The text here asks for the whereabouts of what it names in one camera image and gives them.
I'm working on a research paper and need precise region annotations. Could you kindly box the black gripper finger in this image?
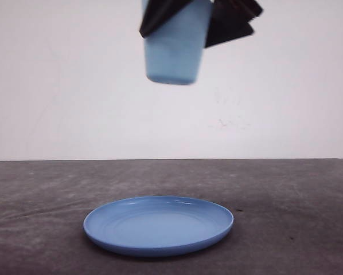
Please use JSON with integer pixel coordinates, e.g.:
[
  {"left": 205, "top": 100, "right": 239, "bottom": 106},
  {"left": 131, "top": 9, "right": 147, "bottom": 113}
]
[{"left": 139, "top": 0, "right": 192, "bottom": 38}]

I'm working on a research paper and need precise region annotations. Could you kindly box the light blue plastic cup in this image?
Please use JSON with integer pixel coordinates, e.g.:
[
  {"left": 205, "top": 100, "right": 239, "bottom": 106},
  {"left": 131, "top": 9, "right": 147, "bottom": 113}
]
[{"left": 144, "top": 1, "right": 213, "bottom": 85}]

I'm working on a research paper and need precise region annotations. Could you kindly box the blue plastic plate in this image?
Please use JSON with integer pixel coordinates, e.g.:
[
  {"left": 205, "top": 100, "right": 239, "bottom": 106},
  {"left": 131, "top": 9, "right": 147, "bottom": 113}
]
[{"left": 83, "top": 196, "right": 234, "bottom": 257}]

